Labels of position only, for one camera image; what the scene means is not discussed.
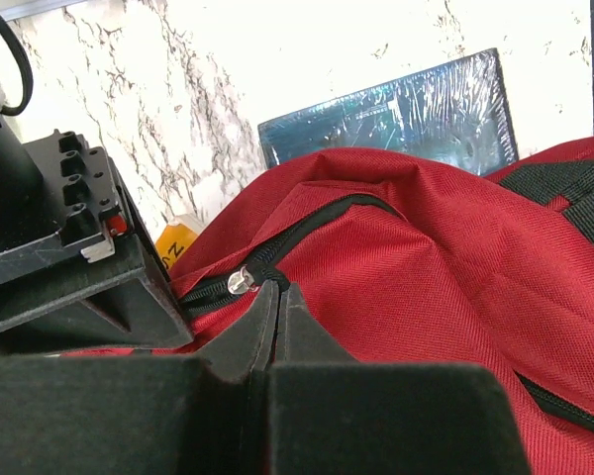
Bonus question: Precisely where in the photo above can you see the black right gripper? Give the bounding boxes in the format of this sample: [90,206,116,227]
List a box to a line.
[0,117,193,354]

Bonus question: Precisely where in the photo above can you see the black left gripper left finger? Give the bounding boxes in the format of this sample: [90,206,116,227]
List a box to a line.
[0,282,280,474]

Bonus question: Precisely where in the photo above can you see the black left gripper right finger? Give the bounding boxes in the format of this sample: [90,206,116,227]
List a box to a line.
[268,286,531,474]

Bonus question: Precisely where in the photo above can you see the orange treehouse children's book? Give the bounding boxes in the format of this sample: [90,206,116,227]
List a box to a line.
[155,214,204,271]

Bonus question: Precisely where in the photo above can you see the red student backpack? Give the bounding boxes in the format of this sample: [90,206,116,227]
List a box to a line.
[63,134,594,475]

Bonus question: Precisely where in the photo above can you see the teal notebook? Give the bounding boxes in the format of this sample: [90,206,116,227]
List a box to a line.
[258,48,519,176]

